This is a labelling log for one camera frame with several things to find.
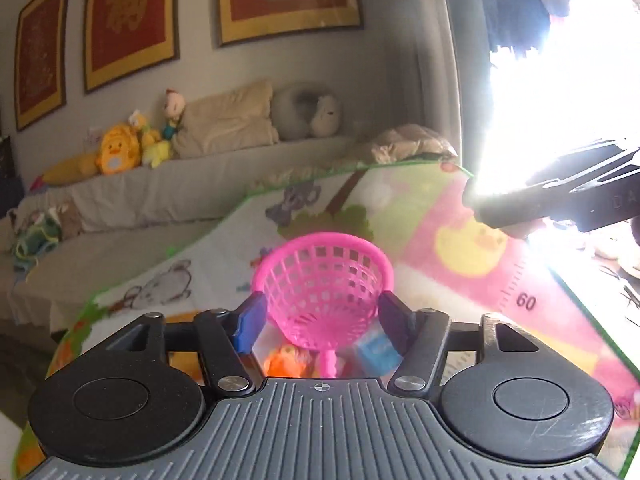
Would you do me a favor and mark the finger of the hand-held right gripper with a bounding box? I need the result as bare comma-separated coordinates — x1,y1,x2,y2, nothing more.
539,137,640,182
462,172,640,241

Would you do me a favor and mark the grey sheep plush toy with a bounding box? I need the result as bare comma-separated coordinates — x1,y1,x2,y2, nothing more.
270,82,344,141

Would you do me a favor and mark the blue and white packet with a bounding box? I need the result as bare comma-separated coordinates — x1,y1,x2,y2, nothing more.
350,327,404,376

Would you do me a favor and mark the dark blue cabinet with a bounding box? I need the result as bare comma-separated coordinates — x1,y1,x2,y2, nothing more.
0,135,25,212

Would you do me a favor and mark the plush doll with red hat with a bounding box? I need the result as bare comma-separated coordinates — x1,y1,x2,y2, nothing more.
160,88,189,141

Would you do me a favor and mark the beige folded blanket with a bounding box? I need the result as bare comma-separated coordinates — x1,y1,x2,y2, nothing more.
350,124,459,165

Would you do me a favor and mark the yellow duck backpack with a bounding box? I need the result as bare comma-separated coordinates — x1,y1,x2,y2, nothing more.
96,125,144,176

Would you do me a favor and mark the grey covered sofa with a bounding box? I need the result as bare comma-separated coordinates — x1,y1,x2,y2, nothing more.
0,132,461,332

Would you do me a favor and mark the beige pillow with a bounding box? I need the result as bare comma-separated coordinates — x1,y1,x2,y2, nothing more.
172,79,281,159

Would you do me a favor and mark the pink toy net scoop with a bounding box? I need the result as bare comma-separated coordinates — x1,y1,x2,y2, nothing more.
250,232,394,381

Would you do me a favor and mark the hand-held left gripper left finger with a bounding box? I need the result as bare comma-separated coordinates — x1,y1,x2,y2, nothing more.
100,291,267,398

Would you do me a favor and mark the red framed calligraphy picture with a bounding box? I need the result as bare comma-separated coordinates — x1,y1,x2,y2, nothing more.
82,0,180,94

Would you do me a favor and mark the yellow duck plush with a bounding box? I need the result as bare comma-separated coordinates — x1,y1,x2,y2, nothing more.
127,109,174,169

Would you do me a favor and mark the narrow red framed picture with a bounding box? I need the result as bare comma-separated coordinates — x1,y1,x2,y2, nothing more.
14,0,73,133

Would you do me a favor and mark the printed play mat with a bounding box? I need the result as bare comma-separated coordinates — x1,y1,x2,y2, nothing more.
12,160,640,480

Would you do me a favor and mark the dark hanging cloth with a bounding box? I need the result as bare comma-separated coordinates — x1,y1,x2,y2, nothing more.
480,0,577,62

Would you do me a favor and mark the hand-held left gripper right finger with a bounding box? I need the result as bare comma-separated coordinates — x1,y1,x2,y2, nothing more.
377,290,551,396

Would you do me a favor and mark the brown plush toy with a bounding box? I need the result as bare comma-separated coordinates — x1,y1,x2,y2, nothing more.
55,200,84,241

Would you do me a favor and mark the green knitted cloth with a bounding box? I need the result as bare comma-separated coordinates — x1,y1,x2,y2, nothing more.
12,210,64,271

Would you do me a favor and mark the yellow cushion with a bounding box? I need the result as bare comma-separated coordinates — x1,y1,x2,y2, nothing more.
42,152,101,186

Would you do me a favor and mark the orange toy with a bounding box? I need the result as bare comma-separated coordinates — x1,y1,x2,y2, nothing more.
262,344,314,379

